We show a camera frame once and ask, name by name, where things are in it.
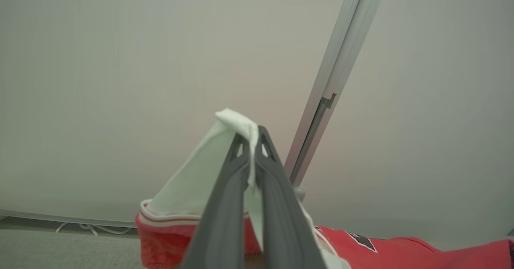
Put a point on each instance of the grey partition post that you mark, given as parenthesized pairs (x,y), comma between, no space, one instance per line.
(319,84)
(353,40)

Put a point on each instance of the red white striped jersey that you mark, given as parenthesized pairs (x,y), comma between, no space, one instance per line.
(188,188)

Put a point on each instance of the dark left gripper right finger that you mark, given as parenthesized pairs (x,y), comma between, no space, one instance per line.
(281,221)

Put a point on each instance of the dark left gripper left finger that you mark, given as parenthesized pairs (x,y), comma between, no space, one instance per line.
(225,221)

